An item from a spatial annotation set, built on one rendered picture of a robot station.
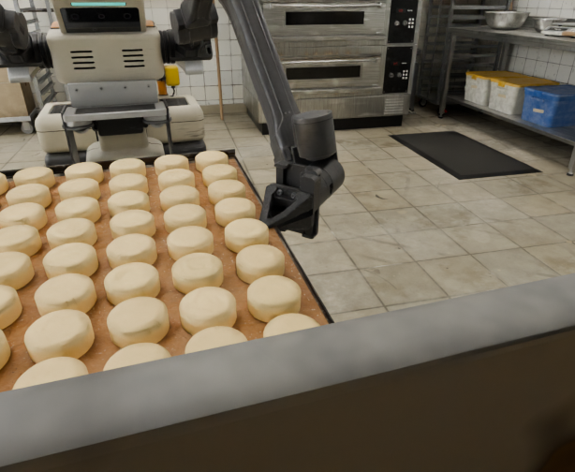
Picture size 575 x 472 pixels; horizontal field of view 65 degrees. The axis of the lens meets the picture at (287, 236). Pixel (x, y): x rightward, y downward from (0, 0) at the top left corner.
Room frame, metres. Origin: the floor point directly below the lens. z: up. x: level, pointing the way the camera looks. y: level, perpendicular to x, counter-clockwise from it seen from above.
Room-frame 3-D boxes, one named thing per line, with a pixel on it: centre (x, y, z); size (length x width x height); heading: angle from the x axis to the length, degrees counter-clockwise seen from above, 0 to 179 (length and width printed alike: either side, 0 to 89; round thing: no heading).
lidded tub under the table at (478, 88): (4.60, -2.02, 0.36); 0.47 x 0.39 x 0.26; 102
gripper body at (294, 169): (0.59, -0.02, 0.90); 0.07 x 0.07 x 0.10; 63
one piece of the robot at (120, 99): (1.23, 0.46, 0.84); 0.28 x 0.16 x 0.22; 108
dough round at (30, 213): (0.49, 0.32, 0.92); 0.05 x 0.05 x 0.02
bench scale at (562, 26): (3.78, -2.19, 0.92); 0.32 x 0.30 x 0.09; 110
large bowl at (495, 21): (4.59, -2.00, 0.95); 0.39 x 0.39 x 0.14
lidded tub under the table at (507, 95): (4.21, -2.11, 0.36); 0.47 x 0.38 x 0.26; 103
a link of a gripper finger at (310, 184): (0.53, 0.01, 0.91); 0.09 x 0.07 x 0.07; 153
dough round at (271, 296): (0.35, 0.01, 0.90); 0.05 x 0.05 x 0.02
